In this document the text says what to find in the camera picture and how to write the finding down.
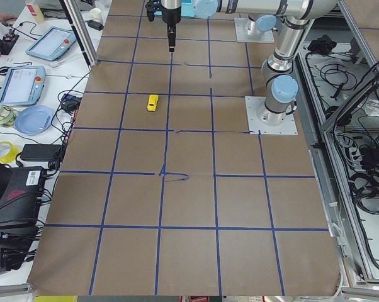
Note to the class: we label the yellow tape roll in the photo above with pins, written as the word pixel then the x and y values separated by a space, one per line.
pixel 8 152

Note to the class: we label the teach pendant tablet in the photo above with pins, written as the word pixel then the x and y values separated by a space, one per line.
pixel 52 44
pixel 23 86

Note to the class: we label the light blue plastic bin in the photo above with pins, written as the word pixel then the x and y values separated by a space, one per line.
pixel 187 9

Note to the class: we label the black power adapter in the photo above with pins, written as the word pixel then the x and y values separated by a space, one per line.
pixel 40 152

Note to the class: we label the light blue plate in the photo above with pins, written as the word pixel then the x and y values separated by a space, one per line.
pixel 33 120

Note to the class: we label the yellow toy beetle car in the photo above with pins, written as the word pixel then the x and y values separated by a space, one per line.
pixel 152 102

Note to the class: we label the upper teach pendant tablet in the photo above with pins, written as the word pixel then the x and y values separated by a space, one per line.
pixel 52 44

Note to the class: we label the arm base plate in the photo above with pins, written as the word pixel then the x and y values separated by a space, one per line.
pixel 263 122
pixel 248 32

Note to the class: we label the lower teach pendant tablet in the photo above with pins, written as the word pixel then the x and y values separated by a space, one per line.
pixel 23 86

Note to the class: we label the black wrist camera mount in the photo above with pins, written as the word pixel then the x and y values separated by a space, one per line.
pixel 152 7

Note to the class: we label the black computer box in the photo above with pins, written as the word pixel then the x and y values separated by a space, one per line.
pixel 20 189

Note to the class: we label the white paper cup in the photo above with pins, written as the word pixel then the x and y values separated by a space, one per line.
pixel 96 15

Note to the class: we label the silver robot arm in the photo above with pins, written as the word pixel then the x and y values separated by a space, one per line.
pixel 281 87
pixel 206 9

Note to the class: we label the aluminium frame post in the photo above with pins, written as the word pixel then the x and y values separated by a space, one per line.
pixel 78 26

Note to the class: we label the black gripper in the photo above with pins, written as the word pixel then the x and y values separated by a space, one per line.
pixel 170 16

